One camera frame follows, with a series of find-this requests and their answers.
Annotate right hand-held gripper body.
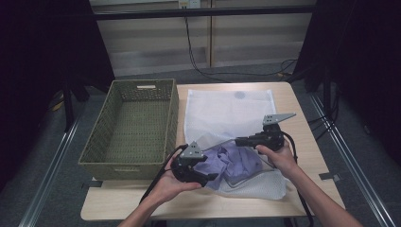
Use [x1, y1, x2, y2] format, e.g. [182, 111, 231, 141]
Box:
[249, 112, 297, 153]

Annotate metal floor rail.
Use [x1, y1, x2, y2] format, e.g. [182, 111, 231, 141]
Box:
[18, 115, 81, 227]
[309, 94, 401, 227]

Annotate purple garment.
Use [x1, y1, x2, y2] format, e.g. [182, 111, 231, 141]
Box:
[193, 140, 265, 191]

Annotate white mesh laundry bag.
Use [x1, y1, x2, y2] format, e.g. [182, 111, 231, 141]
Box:
[183, 88, 288, 201]

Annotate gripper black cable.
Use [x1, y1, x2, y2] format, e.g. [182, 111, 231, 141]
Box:
[281, 130, 315, 227]
[138, 144, 189, 205]

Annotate person's right hand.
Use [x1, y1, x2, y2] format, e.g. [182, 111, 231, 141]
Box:
[254, 139, 301, 180]

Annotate black horizontal bar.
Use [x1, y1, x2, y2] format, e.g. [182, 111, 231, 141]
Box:
[94, 5, 317, 21]

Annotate black tape piece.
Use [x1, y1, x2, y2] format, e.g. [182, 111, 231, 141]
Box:
[318, 172, 341, 182]
[81, 180, 104, 190]

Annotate black floor cables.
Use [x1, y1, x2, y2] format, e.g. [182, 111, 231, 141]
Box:
[306, 89, 340, 141]

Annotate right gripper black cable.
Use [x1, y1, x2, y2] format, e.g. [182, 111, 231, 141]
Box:
[281, 130, 315, 227]

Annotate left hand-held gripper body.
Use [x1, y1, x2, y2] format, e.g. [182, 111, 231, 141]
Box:
[169, 140, 206, 184]

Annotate black metal stand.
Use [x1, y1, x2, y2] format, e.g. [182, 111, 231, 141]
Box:
[61, 82, 76, 132]

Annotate person's left hand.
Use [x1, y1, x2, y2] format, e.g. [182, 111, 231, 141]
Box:
[151, 155, 203, 206]

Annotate dark curtain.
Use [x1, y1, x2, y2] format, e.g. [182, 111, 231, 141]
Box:
[296, 0, 401, 165]
[0, 0, 116, 193]

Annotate white wall outlet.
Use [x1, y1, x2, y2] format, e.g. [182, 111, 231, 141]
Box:
[177, 0, 201, 9]

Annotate black wall cable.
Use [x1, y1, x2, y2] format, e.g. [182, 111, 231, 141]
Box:
[183, 16, 299, 83]

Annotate green woven basket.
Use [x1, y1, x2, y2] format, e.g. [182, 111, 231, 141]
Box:
[78, 78, 181, 182]

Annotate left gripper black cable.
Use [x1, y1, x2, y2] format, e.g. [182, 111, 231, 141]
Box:
[138, 144, 189, 205]

